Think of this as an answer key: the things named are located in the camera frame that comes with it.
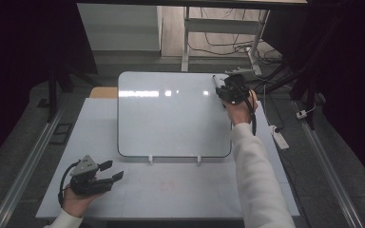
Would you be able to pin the person's right hand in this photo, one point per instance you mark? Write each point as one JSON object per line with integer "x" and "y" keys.
{"x": 242, "y": 112}

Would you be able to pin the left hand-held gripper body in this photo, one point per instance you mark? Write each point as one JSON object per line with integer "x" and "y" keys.
{"x": 87, "y": 186}

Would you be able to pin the black floor plate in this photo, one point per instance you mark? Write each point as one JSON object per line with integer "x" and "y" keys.
{"x": 61, "y": 134}

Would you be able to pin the silver metal rail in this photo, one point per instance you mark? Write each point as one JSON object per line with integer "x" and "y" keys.
{"x": 28, "y": 167}
{"x": 329, "y": 177}

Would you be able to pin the white whiteboard stand foot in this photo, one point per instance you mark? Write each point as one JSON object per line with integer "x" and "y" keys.
{"x": 150, "y": 159}
{"x": 199, "y": 159}

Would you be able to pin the black metal stand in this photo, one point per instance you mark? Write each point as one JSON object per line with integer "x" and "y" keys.
{"x": 53, "y": 91}

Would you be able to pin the white power strip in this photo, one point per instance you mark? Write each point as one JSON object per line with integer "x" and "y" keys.
{"x": 280, "y": 139}

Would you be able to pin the person's left hand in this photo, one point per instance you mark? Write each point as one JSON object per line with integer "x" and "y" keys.
{"x": 76, "y": 204}

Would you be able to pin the white dry-erase whiteboard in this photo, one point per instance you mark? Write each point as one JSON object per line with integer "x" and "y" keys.
{"x": 171, "y": 120}

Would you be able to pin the white cabinet panel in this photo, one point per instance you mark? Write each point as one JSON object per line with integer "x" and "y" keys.
{"x": 120, "y": 28}

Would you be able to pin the wooden table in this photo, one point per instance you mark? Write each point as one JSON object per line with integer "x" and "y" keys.
{"x": 104, "y": 92}

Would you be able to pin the white desk frame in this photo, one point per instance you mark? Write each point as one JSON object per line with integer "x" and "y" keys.
{"x": 221, "y": 26}

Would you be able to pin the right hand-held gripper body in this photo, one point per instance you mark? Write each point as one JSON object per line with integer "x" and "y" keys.
{"x": 239, "y": 90}

